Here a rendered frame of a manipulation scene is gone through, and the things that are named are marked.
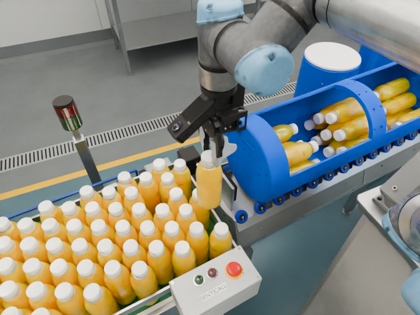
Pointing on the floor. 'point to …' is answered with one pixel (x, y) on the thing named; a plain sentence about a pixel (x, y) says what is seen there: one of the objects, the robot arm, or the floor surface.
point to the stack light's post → (87, 159)
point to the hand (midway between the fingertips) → (209, 157)
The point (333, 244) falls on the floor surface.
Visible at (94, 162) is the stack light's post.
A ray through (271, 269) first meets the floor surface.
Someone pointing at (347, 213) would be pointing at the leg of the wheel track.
